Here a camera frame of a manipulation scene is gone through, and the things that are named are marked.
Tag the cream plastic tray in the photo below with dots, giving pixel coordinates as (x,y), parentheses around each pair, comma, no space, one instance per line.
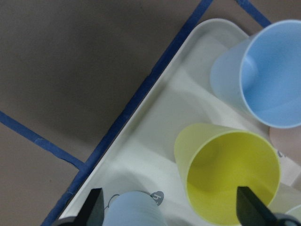
(141,158)

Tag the blue plastic cup far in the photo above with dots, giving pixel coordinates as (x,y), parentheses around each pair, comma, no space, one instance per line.
(262,75)

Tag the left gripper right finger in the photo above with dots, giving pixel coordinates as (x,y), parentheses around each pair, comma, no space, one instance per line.
(251,211)

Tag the blue plastic cup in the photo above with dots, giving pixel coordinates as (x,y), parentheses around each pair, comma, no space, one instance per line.
(262,75)
(134,208)

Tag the yellow plastic cup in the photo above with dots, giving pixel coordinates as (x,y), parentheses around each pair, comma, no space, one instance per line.
(213,161)

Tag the blue plastic cup near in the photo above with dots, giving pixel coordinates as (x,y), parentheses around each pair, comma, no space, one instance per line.
(134,208)

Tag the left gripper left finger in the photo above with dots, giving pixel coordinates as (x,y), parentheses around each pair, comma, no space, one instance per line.
(90,214)

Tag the pink plastic cup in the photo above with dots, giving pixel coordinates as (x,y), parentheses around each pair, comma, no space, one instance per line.
(288,142)

